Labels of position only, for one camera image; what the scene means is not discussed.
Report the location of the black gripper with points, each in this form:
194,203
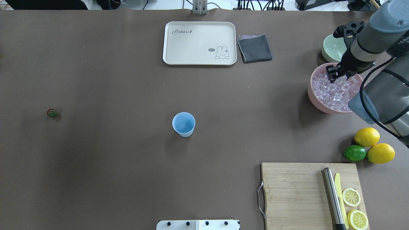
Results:
352,62

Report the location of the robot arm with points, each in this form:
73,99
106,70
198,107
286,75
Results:
380,45

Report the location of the pile of clear ice cubes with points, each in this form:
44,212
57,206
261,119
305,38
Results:
332,92

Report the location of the blue cup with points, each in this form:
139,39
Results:
184,123

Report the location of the green bowl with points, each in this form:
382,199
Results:
333,49

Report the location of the pink bowl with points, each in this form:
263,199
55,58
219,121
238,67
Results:
314,99

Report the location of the upper yellow lemon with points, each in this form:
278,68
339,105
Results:
367,137

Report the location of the yellow lemon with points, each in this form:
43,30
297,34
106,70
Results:
380,153
367,137

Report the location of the green lime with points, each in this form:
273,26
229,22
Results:
355,153

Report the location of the grey folded cloth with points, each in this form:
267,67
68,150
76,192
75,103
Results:
254,48

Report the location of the lower yellow lemon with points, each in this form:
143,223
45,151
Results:
380,153

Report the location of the yellow plastic knife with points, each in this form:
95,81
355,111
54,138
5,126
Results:
340,198

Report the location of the upper lemon half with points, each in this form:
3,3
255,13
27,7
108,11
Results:
351,197

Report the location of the lemon half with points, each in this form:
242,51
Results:
351,197
357,220

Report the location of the wooden cutting board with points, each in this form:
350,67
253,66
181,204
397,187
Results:
295,194

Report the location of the lower lemon half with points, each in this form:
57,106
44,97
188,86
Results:
357,220

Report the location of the cream rabbit tray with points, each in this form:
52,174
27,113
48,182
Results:
199,43

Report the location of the red strawberry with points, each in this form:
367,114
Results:
51,113

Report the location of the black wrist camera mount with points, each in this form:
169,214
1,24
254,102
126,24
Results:
349,29

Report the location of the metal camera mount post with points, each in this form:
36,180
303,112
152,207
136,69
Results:
199,7

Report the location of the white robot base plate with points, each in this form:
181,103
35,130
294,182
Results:
204,224

